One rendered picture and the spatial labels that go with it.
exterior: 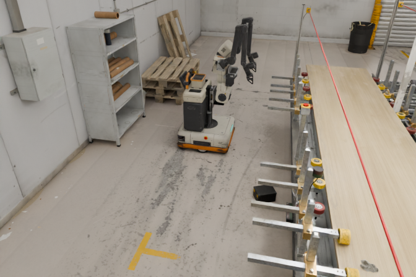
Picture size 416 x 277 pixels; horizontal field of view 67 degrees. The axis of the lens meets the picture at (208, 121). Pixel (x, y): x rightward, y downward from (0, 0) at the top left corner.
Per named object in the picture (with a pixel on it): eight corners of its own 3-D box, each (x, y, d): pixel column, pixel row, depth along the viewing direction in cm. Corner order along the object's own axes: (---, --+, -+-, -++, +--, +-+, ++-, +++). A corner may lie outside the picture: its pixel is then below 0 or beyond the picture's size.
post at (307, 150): (295, 203, 234) (304, 149, 211) (294, 200, 237) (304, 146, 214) (300, 204, 233) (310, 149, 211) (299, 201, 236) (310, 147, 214)
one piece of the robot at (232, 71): (221, 86, 376) (222, 68, 366) (226, 78, 400) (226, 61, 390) (235, 87, 373) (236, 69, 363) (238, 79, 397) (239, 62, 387)
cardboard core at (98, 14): (93, 12, 395) (116, 12, 389) (96, 10, 402) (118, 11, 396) (95, 18, 399) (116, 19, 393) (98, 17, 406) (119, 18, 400)
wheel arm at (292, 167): (260, 167, 251) (260, 162, 249) (260, 164, 254) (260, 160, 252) (317, 174, 243) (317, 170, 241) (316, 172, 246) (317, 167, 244)
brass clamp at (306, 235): (301, 238, 173) (303, 232, 170) (300, 221, 184) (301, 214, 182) (312, 240, 172) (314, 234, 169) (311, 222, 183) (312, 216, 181)
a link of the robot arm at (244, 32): (242, 24, 335) (241, 26, 326) (248, 24, 334) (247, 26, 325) (241, 63, 356) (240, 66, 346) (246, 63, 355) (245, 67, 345)
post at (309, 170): (296, 226, 212) (307, 169, 189) (296, 222, 215) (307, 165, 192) (301, 227, 211) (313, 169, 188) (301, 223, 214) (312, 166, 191)
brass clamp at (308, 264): (303, 279, 151) (304, 272, 149) (302, 256, 163) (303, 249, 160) (316, 282, 150) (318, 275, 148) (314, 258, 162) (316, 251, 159)
